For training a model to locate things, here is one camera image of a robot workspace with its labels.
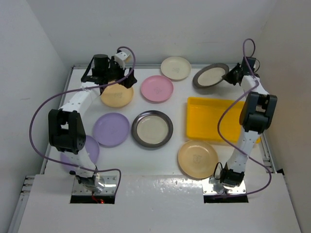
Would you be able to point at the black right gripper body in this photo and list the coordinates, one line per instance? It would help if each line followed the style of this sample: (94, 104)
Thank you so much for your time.
(233, 74)

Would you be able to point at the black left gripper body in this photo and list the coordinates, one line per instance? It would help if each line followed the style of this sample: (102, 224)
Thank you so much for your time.
(115, 72)

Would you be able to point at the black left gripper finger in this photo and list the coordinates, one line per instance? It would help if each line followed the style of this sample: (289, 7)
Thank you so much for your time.
(130, 80)
(102, 88)

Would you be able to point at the metal rimmed plate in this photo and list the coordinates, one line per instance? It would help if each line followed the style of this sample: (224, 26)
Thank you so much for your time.
(210, 75)
(152, 129)

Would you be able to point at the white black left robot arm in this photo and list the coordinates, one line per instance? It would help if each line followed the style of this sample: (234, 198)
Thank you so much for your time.
(66, 130)

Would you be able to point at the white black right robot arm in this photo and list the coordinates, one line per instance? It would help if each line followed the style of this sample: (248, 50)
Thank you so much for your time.
(256, 117)

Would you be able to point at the yellow plastic bin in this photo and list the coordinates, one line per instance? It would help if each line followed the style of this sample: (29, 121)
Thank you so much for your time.
(203, 115)

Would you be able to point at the orange plate near bin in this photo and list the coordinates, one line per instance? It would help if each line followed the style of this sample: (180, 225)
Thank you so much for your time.
(197, 159)

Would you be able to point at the orange plate far left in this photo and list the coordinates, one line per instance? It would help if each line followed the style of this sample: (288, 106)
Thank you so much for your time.
(117, 95)

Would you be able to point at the pink plate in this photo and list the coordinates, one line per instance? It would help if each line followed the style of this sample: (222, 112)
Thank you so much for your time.
(157, 88)

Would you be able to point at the purple plate centre left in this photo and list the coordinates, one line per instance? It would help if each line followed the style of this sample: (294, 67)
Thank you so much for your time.
(111, 129)

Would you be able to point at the purple plate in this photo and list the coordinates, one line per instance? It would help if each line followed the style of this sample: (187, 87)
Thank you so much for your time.
(91, 147)
(111, 129)

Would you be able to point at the cream white plate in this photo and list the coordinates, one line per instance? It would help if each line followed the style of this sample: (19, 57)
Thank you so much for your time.
(175, 68)

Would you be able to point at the purple plate near left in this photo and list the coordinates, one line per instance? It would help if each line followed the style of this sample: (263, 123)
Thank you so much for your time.
(91, 147)

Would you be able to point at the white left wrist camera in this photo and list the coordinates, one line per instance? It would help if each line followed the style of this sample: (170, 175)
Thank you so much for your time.
(121, 58)

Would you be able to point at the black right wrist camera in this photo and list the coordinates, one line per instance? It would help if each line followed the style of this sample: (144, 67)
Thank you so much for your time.
(248, 64)

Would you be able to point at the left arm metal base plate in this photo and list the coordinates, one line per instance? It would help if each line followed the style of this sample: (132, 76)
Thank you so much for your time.
(99, 185)

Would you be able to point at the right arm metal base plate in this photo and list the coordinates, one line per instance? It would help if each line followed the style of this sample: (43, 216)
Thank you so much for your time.
(213, 187)

